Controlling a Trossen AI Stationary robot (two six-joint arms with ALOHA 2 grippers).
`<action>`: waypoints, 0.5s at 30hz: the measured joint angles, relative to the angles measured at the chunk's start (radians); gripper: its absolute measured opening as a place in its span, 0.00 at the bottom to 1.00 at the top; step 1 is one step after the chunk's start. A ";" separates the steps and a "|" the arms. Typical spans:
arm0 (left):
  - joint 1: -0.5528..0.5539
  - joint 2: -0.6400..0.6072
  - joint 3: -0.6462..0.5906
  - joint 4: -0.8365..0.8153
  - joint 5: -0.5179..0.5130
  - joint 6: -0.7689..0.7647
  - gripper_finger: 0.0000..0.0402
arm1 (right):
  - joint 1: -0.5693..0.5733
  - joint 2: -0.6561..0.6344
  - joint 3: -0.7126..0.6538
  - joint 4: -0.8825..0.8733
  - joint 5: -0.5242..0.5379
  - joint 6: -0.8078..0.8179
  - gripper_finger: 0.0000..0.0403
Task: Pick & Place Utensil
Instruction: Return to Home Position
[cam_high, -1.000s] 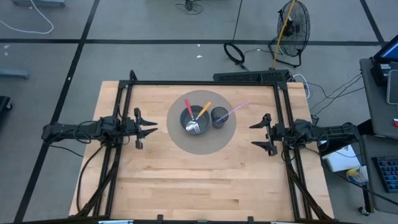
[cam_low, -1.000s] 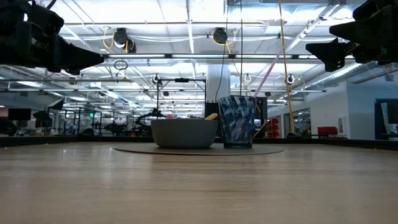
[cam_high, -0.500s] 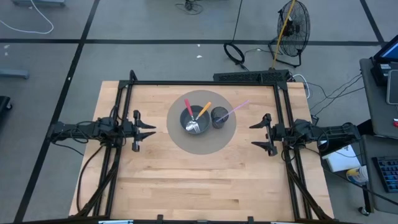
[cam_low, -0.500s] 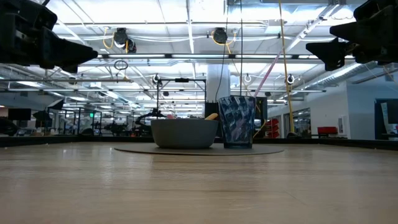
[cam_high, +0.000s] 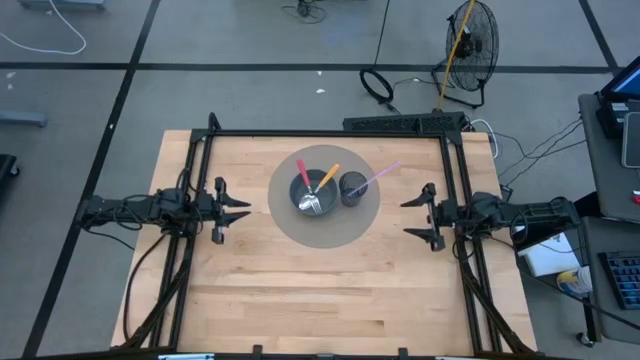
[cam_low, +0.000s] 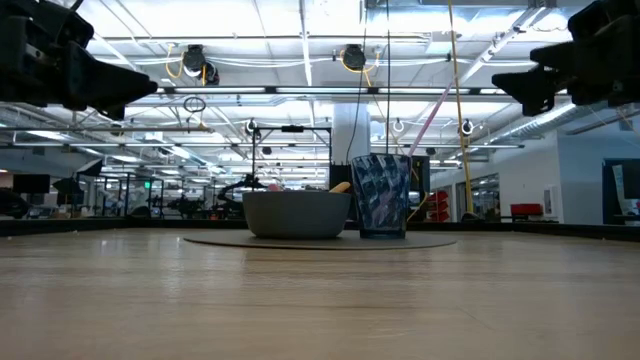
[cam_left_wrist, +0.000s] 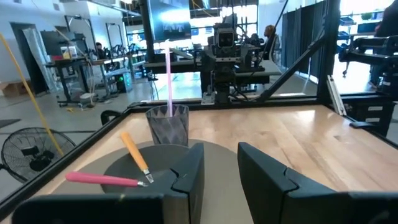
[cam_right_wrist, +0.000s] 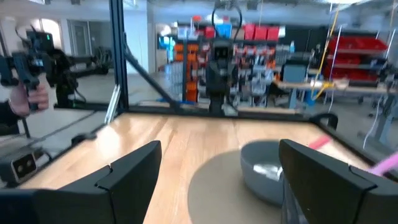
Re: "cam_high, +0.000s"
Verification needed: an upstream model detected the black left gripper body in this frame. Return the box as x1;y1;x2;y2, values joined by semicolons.
197;176;226;246

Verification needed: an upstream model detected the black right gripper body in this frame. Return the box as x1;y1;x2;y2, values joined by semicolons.
424;182;459;253

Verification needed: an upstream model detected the pink drinking straw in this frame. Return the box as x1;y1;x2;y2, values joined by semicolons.
346;159;402;198

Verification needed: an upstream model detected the red-handled metal spoon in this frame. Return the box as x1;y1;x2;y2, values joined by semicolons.
295;158;316;211

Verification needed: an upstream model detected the orange-handled metal fork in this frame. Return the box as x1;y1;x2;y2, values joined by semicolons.
304;163;342;216

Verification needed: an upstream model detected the dark gray cup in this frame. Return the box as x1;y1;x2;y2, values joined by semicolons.
338;170;370;208

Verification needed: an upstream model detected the grey round placemat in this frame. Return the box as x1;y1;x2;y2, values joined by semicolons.
267;144;381;249

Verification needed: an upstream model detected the grey bowl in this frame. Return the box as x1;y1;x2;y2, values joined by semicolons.
288;168;339;217

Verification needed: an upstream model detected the white box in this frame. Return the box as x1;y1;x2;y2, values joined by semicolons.
517;232;581;278

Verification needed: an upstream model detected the yellow pole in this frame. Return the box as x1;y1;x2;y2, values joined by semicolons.
437;0;476;112

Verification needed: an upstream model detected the wipes canister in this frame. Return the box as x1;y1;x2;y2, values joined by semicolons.
556;266;594;296

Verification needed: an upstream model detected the black floor fan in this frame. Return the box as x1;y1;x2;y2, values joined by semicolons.
431;0;500;110

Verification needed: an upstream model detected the grey desk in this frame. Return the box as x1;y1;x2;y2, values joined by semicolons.
578;92;640;224

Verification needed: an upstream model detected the black keyboard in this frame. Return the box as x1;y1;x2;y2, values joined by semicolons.
598;249;640;311

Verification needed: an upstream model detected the grey tablet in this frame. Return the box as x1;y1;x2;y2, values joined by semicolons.
621;112;640;169

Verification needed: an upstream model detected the open laptop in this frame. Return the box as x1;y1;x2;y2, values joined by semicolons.
599;68;640;101

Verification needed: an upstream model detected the white cable loop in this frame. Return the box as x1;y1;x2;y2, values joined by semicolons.
469;118;499;159

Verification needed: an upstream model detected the coiled black cable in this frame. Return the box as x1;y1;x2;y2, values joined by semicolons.
359;67;395;106

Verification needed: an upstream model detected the tangled black floor cable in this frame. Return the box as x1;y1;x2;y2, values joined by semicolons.
281;0;327;25

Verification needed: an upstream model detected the white floor cable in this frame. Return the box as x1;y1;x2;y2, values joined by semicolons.
0;0;87;55

